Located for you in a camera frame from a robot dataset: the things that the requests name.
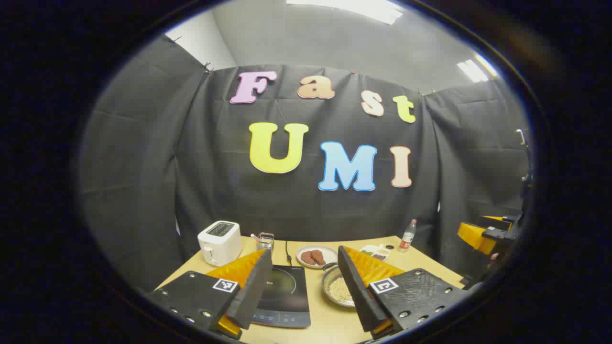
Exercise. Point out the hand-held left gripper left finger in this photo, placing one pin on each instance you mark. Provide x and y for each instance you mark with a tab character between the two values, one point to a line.
251	296

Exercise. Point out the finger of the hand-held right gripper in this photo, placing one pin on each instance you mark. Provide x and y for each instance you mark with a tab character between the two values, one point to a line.
473	236
499	219

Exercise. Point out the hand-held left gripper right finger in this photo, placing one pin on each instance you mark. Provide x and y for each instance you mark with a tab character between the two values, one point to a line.
356	291

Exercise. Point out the pile of soybeans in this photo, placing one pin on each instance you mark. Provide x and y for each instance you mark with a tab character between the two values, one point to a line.
342	290

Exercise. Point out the black induction cooktop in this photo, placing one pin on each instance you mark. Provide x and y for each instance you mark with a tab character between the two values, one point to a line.
287	291

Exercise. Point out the heap of dark red beans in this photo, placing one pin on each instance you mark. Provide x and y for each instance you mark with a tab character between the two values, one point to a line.
379	257

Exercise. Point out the white divided dish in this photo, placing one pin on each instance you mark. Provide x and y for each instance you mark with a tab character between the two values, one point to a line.
370	249

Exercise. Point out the white oval plate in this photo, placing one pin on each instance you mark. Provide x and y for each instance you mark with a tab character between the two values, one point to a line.
330	252

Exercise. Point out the brown meat patty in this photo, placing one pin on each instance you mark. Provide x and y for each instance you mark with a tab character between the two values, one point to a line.
318	257
307	258

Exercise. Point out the clear glass jar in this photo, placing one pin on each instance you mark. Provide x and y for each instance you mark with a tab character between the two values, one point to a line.
265	242

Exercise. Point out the white toaster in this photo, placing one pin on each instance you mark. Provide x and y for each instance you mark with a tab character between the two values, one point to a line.
219	243

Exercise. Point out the plastic water bottle red label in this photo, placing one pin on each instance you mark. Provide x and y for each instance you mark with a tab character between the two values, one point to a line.
407	239

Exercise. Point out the ceiling light panel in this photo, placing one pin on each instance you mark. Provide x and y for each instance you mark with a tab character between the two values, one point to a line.
473	69

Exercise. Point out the black backdrop cloth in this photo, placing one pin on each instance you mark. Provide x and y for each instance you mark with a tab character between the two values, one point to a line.
215	167

